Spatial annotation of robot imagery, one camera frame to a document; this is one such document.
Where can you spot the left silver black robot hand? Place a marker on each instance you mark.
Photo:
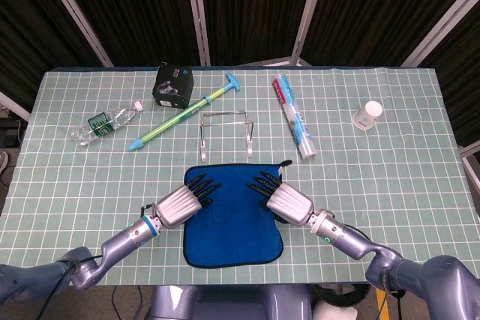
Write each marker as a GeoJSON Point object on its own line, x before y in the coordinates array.
{"type": "Point", "coordinates": [178, 207]}

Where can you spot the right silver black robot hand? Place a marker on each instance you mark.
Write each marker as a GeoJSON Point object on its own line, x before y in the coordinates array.
{"type": "Point", "coordinates": [290, 204]}

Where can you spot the green grid cutting mat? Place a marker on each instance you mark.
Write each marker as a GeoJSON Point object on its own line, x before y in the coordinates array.
{"type": "Point", "coordinates": [93, 192]}

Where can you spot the green blue water pump toy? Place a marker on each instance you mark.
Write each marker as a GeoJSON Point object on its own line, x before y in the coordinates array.
{"type": "Point", "coordinates": [180, 114]}

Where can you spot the clear plastic water bottle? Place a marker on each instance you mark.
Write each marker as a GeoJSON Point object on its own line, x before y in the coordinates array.
{"type": "Point", "coordinates": [99, 125]}

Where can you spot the grey-blue robot torso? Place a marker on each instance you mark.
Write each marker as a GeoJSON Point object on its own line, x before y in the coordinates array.
{"type": "Point", "coordinates": [232, 303]}

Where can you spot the white partition frame post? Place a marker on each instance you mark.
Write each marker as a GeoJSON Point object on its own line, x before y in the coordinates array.
{"type": "Point", "coordinates": [198, 16]}
{"type": "Point", "coordinates": [15, 108]}
{"type": "Point", "coordinates": [470, 151]}
{"type": "Point", "coordinates": [77, 16]}
{"type": "Point", "coordinates": [309, 16]}
{"type": "Point", "coordinates": [442, 22]}

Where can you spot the blue square cloth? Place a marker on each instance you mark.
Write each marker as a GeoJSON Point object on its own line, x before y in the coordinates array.
{"type": "Point", "coordinates": [232, 237]}

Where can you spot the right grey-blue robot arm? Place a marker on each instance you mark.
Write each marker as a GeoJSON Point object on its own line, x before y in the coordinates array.
{"type": "Point", "coordinates": [348, 239]}

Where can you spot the white paper cup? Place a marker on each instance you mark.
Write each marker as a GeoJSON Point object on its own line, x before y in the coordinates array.
{"type": "Point", "coordinates": [366, 114]}

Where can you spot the toothpaste tube package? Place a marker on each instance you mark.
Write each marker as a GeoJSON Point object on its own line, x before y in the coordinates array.
{"type": "Point", "coordinates": [296, 117]}

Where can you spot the black round floor base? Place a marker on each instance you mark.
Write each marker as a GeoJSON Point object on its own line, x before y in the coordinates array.
{"type": "Point", "coordinates": [341, 293]}

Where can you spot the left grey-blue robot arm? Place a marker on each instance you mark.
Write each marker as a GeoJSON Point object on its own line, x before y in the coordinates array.
{"type": "Point", "coordinates": [120, 239]}

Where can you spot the black cardboard box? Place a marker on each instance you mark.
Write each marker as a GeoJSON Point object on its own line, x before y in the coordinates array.
{"type": "Point", "coordinates": [173, 85]}

